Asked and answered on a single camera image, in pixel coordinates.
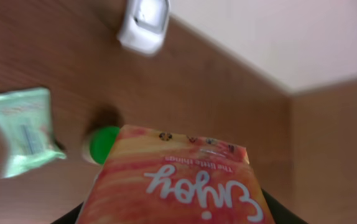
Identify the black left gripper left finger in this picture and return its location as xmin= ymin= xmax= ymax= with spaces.
xmin=51 ymin=203 xmax=83 ymax=224

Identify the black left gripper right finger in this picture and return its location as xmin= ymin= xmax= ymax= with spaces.
xmin=262 ymin=189 xmax=308 ymax=224

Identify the green lid jar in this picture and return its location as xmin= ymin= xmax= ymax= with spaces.
xmin=82 ymin=126 xmax=120 ymax=166

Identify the orange snack box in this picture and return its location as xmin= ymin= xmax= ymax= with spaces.
xmin=77 ymin=125 xmax=274 ymax=223

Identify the green toilet tissue pack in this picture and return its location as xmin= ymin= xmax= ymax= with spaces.
xmin=0 ymin=87 xmax=67 ymax=179

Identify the white barcode scanner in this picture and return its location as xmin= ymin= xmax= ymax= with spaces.
xmin=117 ymin=0 xmax=171 ymax=56

